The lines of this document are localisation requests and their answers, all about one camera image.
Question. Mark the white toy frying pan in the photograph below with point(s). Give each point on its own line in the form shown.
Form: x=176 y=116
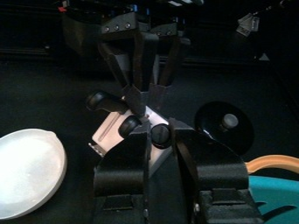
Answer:
x=27 y=172

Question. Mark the black lid with grey knob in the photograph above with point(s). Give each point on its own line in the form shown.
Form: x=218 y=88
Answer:
x=212 y=116

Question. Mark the white toy knife block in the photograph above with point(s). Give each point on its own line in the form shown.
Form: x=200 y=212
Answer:
x=111 y=128

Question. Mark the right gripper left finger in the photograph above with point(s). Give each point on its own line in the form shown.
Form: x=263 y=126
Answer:
x=120 y=169

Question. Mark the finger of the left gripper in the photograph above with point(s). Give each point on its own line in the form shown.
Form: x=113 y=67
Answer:
x=172 y=58
x=112 y=62

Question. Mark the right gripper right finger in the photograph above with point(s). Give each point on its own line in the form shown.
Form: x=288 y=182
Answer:
x=214 y=169

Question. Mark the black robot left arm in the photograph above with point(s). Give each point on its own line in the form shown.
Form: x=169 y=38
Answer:
x=83 y=32

